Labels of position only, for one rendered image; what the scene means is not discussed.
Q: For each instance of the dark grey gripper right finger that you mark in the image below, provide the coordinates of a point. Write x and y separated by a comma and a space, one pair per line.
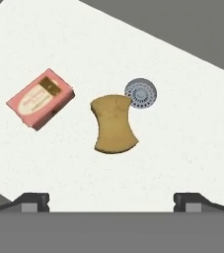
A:
187, 199

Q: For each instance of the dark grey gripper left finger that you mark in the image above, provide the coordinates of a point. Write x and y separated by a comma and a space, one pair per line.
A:
34, 199

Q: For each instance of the pink bar soap box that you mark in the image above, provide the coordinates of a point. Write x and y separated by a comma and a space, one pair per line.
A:
39, 99

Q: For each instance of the yellow-brown sponge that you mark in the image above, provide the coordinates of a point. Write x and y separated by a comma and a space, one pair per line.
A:
114, 124

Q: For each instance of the grey round sink drain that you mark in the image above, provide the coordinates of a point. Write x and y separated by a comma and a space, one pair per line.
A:
143, 92

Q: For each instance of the white sink basin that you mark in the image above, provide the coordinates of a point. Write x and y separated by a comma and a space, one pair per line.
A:
116, 52

